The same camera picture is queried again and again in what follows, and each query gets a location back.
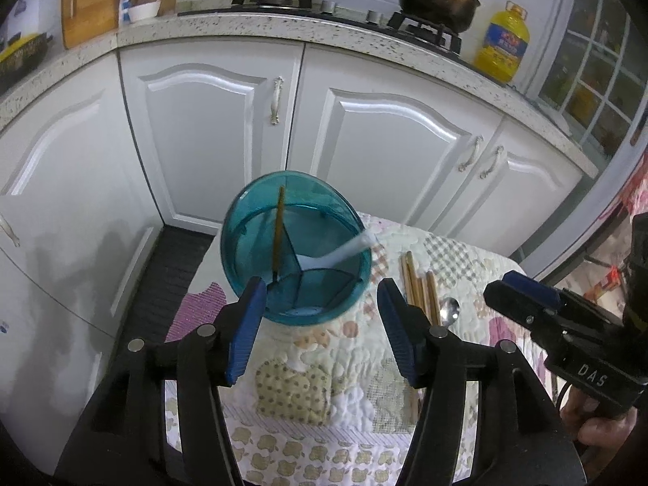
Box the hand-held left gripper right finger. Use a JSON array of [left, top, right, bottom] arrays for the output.
[[377, 277, 590, 486]]

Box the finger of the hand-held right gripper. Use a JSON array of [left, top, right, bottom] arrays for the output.
[[483, 281, 545, 336], [503, 271, 564, 312]]

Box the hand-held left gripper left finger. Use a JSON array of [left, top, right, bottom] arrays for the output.
[[53, 276, 269, 486]]

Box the wooden chopstick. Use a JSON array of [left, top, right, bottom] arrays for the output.
[[272, 185, 285, 284], [424, 271, 441, 326], [406, 252, 427, 311], [400, 252, 423, 421]]

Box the metal spoon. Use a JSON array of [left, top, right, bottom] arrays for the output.
[[438, 296, 461, 327]]

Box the teal plastic utensil holder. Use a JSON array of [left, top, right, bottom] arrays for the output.
[[219, 171, 373, 326]]

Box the person's right hand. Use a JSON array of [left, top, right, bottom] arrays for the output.
[[561, 384, 643, 463]]

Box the patchwork quilt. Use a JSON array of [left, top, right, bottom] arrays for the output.
[[164, 210, 573, 486]]

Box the white plastic spoon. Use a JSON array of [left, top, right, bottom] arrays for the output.
[[298, 230, 378, 270]]

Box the white cabinet door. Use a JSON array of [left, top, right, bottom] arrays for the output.
[[118, 43, 305, 236], [430, 119, 583, 264], [0, 53, 165, 337], [288, 45, 504, 244]]

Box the black ribbed floor mat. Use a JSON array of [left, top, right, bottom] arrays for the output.
[[109, 223, 224, 365]]

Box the glass panel door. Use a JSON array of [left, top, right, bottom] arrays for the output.
[[526, 0, 648, 158]]

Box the yellow cooking oil bottle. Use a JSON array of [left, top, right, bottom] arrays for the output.
[[473, 1, 531, 84]]

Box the dark metal cooking pot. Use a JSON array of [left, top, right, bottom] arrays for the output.
[[397, 0, 482, 34]]

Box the speckled stone countertop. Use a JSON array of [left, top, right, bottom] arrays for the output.
[[0, 10, 601, 179]]

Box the black gas stove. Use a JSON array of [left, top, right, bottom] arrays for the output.
[[177, 0, 464, 56]]

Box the white bowl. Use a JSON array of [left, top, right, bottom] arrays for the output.
[[129, 0, 163, 22]]

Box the wooden cutting board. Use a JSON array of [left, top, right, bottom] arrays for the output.
[[61, 0, 149, 50]]

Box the white cabinet handle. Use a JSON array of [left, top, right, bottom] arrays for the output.
[[270, 77, 284, 126], [478, 146, 505, 180], [458, 136, 484, 173], [0, 213, 21, 249]]

